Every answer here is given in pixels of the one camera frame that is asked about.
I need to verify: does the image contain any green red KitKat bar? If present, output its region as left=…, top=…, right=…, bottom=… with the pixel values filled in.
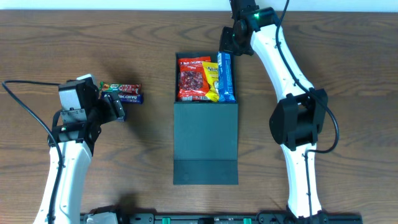
left=100, top=82, right=141, bottom=95

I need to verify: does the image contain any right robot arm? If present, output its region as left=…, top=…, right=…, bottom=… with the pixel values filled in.
left=220, top=0, right=328, bottom=220

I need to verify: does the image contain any yellow Hacks candy bag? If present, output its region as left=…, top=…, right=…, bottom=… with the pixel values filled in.
left=202, top=62, right=220, bottom=102

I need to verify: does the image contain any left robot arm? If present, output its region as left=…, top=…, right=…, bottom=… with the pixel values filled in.
left=34, top=74, right=125, bottom=223

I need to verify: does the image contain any red Hacks candy bag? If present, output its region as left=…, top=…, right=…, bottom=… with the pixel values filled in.
left=177, top=56, right=211, bottom=100

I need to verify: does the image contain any dark green box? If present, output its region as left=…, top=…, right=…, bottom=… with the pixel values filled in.
left=172, top=52, right=239, bottom=186

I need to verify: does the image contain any blue Oreo wrapper pack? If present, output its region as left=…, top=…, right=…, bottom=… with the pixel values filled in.
left=217, top=52, right=236, bottom=103

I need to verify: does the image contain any small blue candy box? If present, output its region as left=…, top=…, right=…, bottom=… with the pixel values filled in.
left=117, top=111, right=126, bottom=122

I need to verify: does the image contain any blue Dairy Milk bar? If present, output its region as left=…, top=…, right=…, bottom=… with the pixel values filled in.
left=100, top=91, right=144, bottom=104

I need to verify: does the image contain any black mounting rail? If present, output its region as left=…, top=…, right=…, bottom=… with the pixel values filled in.
left=79, top=212, right=363, bottom=224

